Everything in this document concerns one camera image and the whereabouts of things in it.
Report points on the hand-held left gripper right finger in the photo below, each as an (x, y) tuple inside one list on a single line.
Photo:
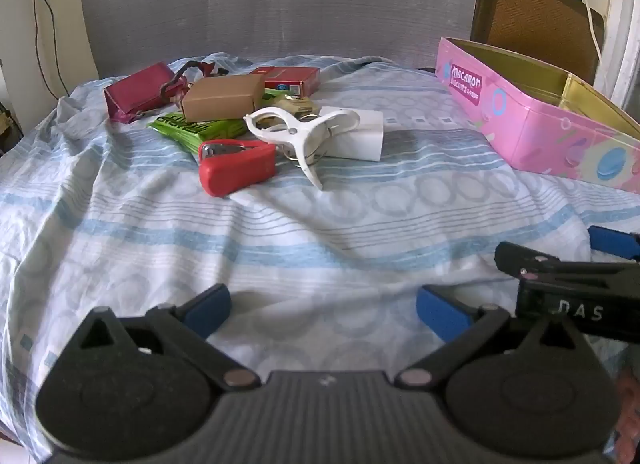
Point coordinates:
[(440, 316)]

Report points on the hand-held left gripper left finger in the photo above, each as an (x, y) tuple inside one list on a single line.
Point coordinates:
[(210, 309)]

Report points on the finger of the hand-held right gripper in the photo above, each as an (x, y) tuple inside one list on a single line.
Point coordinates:
[(615, 243), (530, 258)]

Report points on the pink tin box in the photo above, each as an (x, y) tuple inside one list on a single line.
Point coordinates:
[(530, 124)]

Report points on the red stapler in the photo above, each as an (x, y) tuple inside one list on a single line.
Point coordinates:
[(235, 171)]

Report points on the green packet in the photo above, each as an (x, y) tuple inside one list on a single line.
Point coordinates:
[(185, 128)]

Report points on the white rectangular box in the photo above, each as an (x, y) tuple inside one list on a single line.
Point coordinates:
[(357, 139)]

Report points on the white plastic clamp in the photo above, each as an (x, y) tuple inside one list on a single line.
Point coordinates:
[(300, 131)]

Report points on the brown cardboard box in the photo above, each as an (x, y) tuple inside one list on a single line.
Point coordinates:
[(220, 96)]

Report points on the beige key fob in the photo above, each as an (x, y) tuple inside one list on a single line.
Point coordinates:
[(295, 104)]

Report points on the maroon pouch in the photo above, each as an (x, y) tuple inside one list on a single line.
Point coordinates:
[(135, 91)]

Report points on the red box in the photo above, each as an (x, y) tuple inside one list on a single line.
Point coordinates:
[(287, 78)]

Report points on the blue patterned bedsheet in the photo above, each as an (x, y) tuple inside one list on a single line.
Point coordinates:
[(300, 244)]

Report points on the brown wooden cabinet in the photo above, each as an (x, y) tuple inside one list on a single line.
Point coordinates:
[(9, 126)]

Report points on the white window frame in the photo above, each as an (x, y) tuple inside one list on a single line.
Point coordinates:
[(622, 19)]

